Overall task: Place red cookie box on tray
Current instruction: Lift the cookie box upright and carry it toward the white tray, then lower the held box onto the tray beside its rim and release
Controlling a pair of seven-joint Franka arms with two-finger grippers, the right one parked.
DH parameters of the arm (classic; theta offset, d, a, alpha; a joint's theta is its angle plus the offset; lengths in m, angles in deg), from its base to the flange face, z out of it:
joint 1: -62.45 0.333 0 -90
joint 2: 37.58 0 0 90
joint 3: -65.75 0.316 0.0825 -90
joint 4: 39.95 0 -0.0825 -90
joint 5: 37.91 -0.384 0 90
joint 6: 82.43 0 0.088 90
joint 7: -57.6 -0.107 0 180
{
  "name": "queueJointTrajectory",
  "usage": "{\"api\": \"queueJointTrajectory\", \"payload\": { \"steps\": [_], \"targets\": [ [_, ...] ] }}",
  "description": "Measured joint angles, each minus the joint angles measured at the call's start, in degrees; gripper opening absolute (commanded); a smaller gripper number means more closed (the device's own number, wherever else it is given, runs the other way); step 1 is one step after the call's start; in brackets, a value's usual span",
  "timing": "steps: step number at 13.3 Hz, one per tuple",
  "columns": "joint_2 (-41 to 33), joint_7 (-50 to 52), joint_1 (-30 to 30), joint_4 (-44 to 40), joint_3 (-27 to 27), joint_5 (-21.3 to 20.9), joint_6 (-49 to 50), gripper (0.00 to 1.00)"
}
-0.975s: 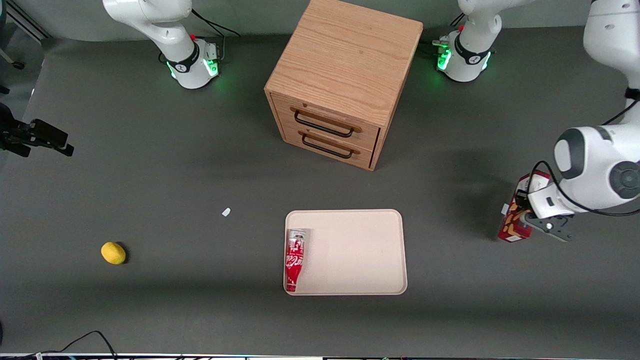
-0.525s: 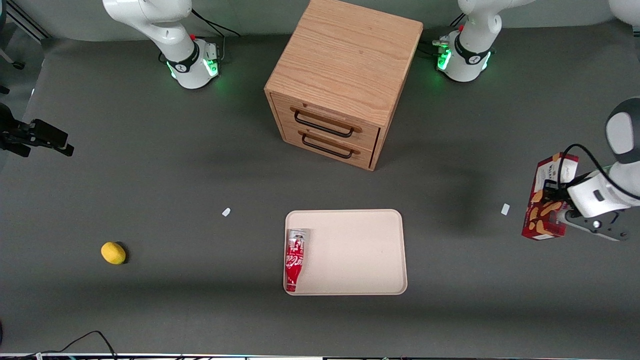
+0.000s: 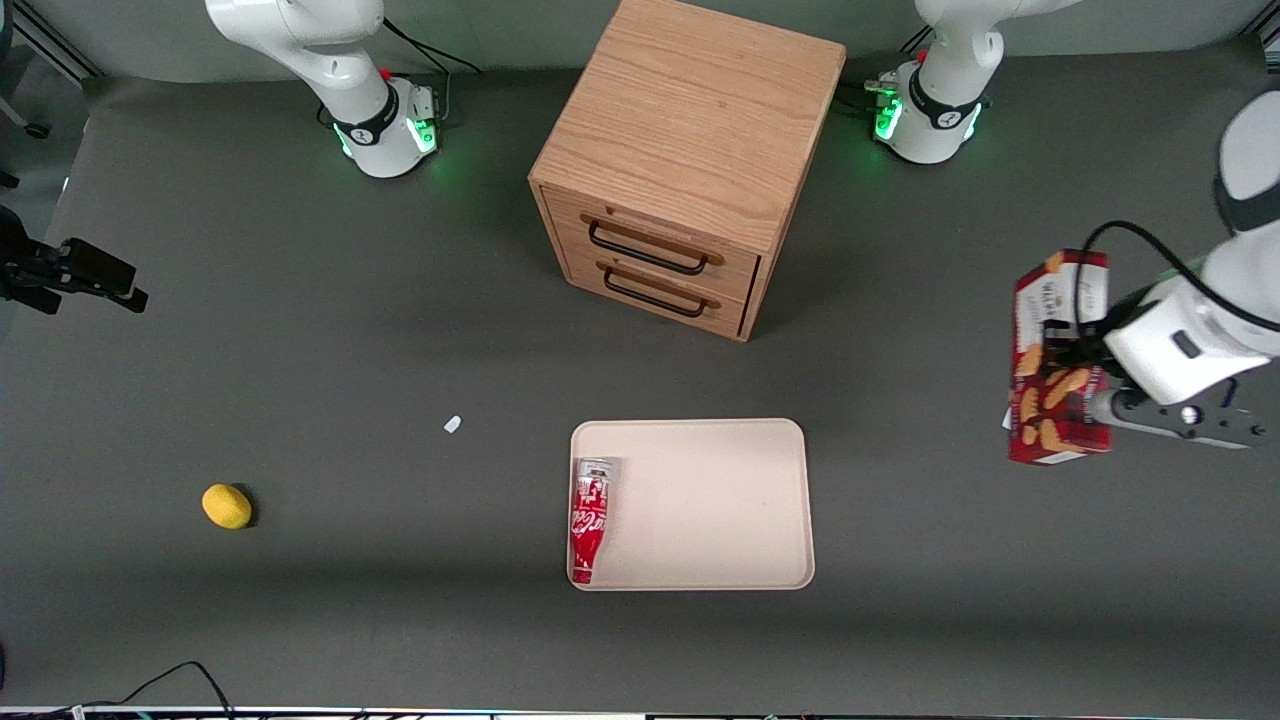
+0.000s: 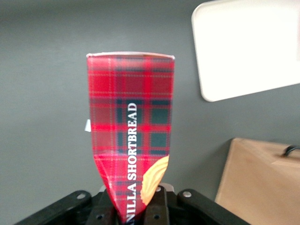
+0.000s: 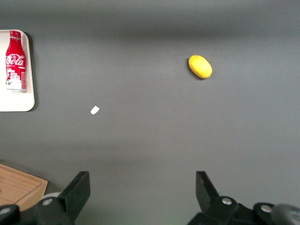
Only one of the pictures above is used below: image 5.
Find red cola bottle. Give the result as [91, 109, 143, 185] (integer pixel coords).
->
[5, 30, 27, 92]

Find yellow lemon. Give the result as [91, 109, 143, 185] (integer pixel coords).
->
[188, 55, 213, 79]

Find white plastic tray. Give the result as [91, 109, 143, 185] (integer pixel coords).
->
[0, 29, 36, 113]

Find wooden board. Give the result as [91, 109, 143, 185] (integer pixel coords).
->
[0, 163, 49, 212]

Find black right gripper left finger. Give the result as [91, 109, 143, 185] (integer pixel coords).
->
[0, 171, 91, 225]

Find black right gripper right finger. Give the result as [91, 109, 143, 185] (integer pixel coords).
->
[187, 171, 285, 225]

